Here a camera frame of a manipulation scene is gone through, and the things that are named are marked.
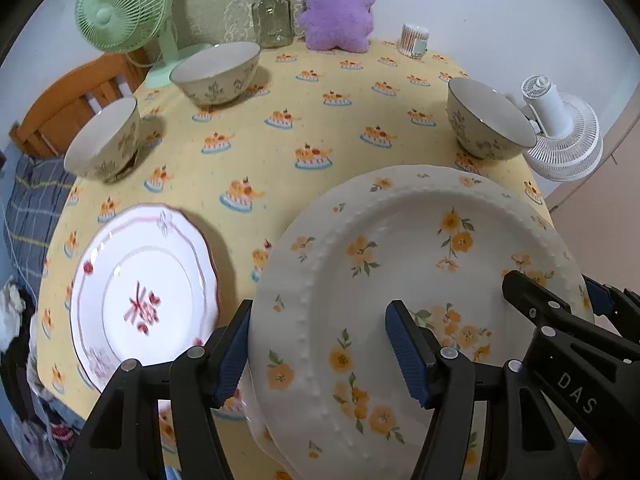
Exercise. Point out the floral ceramic bowl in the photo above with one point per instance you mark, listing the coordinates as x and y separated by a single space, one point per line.
217 75
486 123
106 143

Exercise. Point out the white clip fan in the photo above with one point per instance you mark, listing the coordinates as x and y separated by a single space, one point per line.
569 144

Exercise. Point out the purple plush toy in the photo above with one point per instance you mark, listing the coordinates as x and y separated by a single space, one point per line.
337 24

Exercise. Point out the glass jar dark lid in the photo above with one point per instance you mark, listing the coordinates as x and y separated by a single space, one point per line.
272 20

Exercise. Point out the scalloped yellow floral plate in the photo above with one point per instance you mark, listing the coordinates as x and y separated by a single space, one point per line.
258 429

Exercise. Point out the large yellow floral plate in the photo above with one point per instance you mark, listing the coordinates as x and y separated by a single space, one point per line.
324 373

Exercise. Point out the yellow patterned tablecloth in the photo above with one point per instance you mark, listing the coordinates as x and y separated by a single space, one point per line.
242 174

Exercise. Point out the grey plaid pillow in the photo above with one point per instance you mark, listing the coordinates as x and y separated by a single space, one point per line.
39 193

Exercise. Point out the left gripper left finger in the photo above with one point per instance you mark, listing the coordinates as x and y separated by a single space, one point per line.
121 437

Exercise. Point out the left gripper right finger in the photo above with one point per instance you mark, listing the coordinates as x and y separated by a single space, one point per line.
523 439

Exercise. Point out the green desk fan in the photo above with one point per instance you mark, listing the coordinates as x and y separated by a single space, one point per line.
122 26

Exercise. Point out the pile of clothes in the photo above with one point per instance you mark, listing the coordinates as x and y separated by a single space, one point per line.
43 429

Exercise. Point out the cotton swab container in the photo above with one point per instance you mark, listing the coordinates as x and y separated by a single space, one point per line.
413 40

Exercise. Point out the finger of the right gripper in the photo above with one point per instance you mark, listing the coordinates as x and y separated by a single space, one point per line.
591 375
620 307

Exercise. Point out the red pattern white plate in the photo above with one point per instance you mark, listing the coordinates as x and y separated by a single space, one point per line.
144 289

